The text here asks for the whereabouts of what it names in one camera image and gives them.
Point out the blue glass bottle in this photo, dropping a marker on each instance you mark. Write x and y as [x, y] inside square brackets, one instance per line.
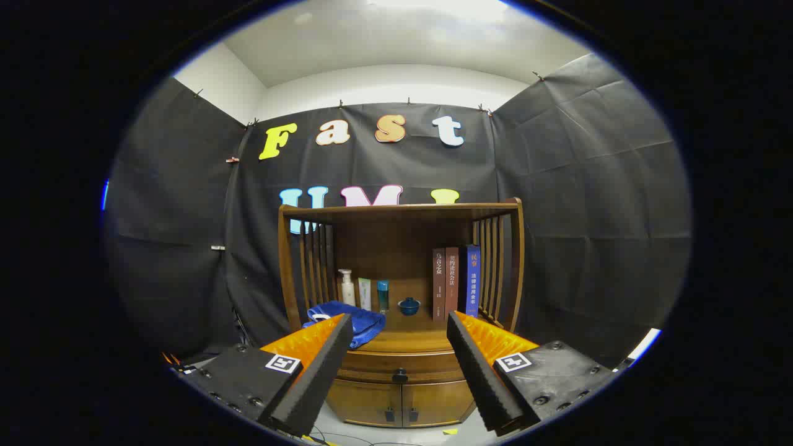
[383, 296]

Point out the blue lidded tea bowl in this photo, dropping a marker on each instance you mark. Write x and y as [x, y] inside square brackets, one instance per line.
[409, 306]

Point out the white pump bottle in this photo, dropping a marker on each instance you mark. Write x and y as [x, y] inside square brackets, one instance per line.
[348, 294]

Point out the blue book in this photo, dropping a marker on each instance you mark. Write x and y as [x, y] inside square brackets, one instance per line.
[472, 279]

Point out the white green tube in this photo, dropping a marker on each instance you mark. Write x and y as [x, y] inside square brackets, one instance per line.
[365, 294]

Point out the wooden cabinet door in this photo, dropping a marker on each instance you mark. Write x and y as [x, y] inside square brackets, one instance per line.
[365, 402]
[437, 402]

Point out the dark brown book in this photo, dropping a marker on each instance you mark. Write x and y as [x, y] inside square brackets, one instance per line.
[438, 285]

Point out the reddish brown book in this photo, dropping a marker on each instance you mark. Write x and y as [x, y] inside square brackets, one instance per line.
[452, 282]

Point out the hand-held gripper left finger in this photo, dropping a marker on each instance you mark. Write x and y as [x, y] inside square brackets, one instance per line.
[313, 378]

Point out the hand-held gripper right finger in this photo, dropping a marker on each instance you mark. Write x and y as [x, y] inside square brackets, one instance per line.
[480, 371]

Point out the blue towel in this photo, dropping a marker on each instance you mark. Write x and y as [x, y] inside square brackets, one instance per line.
[365, 322]

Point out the wooden drawer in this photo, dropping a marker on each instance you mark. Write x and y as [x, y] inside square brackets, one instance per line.
[372, 365]

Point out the wooden countertop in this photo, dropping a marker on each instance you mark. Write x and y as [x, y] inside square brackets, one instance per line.
[409, 339]

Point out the wooden cabinet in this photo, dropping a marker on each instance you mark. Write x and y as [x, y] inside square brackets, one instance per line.
[384, 248]

